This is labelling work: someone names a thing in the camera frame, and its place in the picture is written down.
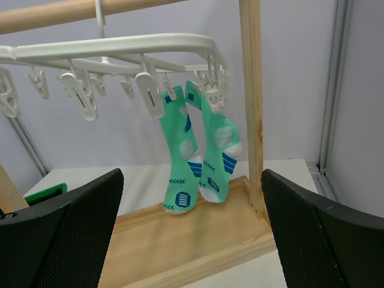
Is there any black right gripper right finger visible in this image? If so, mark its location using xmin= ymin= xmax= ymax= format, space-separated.
xmin=261 ymin=169 xmax=383 ymax=287

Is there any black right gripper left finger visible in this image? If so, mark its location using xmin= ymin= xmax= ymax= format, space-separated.
xmin=1 ymin=169 xmax=124 ymax=287

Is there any white plastic clip hanger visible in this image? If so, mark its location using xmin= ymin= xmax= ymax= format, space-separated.
xmin=1 ymin=1 xmax=229 ymax=121

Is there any green plastic bin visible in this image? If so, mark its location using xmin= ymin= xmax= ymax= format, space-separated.
xmin=24 ymin=183 xmax=67 ymax=206

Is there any wooden hanging rack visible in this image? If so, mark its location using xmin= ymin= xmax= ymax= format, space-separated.
xmin=0 ymin=0 xmax=277 ymax=288

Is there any left green blue sock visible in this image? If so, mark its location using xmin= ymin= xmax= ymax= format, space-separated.
xmin=160 ymin=85 xmax=202 ymax=214

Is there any green blue sock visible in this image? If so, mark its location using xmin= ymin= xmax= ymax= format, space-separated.
xmin=160 ymin=85 xmax=202 ymax=214
xmin=185 ymin=81 xmax=242 ymax=203

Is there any right green blue sock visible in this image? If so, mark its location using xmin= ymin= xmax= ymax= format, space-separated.
xmin=185 ymin=81 xmax=242 ymax=203

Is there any aluminium frame post left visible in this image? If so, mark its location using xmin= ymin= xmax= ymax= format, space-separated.
xmin=4 ymin=115 xmax=50 ymax=177

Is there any aluminium frame post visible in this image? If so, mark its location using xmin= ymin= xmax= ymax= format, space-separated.
xmin=312 ymin=1 xmax=354 ymax=202
xmin=4 ymin=115 xmax=50 ymax=177

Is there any aluminium frame post right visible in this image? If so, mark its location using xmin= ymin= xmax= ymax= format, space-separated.
xmin=312 ymin=1 xmax=354 ymax=202

